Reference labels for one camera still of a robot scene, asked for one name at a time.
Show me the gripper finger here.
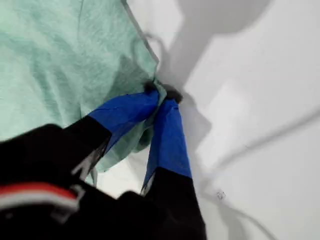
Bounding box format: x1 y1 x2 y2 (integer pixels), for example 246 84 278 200
64 82 161 156
140 86 207 219

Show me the pale green T-shirt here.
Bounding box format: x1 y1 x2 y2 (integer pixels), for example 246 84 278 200
0 0 169 188

